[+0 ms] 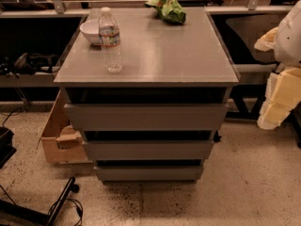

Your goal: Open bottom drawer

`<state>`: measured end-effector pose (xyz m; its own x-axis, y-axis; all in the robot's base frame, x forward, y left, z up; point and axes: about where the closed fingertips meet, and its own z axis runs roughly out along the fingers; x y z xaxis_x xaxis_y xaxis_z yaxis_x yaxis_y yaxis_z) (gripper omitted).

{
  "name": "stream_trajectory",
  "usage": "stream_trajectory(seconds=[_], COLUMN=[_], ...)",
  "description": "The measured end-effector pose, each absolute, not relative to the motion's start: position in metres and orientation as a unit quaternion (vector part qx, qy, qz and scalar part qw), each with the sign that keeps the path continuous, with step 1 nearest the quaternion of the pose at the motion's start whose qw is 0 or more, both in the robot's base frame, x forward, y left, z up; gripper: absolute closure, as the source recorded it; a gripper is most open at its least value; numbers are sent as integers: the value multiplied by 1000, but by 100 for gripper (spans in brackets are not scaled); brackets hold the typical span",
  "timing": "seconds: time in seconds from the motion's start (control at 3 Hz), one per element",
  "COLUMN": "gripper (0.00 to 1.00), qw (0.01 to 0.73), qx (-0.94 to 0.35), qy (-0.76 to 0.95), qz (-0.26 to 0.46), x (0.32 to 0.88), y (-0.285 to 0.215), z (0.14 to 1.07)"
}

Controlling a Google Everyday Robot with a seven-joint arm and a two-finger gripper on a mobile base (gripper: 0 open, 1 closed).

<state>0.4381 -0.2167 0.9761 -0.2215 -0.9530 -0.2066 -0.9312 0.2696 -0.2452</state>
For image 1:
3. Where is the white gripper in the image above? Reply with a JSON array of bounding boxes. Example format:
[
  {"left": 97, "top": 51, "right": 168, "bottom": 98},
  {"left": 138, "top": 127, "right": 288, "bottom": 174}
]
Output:
[{"left": 257, "top": 68, "right": 301, "bottom": 130}]

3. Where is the clear plastic water bottle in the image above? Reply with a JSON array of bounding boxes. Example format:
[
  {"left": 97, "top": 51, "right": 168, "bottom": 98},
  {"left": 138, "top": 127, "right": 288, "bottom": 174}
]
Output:
[{"left": 98, "top": 7, "right": 122, "bottom": 73}]

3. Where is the cardboard box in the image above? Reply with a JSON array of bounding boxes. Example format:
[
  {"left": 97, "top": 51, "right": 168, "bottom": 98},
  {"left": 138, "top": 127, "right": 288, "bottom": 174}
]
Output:
[{"left": 40, "top": 92, "right": 89, "bottom": 164}]

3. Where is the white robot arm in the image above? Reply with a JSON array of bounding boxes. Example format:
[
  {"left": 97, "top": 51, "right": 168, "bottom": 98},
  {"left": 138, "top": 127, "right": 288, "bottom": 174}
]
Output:
[{"left": 254, "top": 1, "right": 301, "bottom": 130}]

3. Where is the grey bottom drawer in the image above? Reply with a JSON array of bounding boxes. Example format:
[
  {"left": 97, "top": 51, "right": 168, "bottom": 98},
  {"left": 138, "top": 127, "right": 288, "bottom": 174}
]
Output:
[{"left": 96, "top": 166, "right": 203, "bottom": 181}]

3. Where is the white bowl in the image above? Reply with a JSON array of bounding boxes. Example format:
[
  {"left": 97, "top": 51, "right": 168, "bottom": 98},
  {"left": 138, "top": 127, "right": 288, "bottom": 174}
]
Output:
[{"left": 80, "top": 19, "right": 100, "bottom": 45}]

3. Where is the metal shelf frame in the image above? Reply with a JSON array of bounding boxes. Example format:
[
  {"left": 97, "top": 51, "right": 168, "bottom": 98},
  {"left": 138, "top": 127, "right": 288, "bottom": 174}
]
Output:
[{"left": 0, "top": 0, "right": 301, "bottom": 89}]

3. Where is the grey drawer cabinet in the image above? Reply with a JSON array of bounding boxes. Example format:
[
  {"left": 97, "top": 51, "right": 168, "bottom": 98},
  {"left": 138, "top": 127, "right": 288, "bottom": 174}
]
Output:
[{"left": 55, "top": 8, "right": 239, "bottom": 172}]

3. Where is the black stand with cables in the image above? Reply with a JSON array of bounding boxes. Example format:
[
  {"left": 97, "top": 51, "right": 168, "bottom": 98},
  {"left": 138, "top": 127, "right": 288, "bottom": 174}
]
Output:
[{"left": 0, "top": 176, "right": 84, "bottom": 226}]

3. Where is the black box at left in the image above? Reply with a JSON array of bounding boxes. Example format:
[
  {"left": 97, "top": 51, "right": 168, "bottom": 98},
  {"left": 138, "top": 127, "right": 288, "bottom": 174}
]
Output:
[{"left": 0, "top": 126, "right": 16, "bottom": 169}]

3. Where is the grey drawer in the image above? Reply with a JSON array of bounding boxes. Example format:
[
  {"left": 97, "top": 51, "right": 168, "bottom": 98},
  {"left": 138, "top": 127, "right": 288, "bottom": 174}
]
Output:
[
  {"left": 83, "top": 140, "right": 214, "bottom": 160},
  {"left": 96, "top": 166, "right": 203, "bottom": 181},
  {"left": 64, "top": 104, "right": 228, "bottom": 131}
]

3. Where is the grey top drawer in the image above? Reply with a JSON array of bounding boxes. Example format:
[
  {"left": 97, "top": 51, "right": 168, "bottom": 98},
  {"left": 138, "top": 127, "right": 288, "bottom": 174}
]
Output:
[{"left": 64, "top": 104, "right": 228, "bottom": 131}]

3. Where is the green chip bag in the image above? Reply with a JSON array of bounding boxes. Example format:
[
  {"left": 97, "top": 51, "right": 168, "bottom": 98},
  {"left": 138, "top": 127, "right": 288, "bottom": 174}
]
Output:
[{"left": 145, "top": 0, "right": 186, "bottom": 24}]

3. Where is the grey middle drawer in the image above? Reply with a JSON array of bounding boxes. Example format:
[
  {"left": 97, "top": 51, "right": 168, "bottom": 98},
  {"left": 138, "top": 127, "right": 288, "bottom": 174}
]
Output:
[{"left": 83, "top": 140, "right": 214, "bottom": 160}]

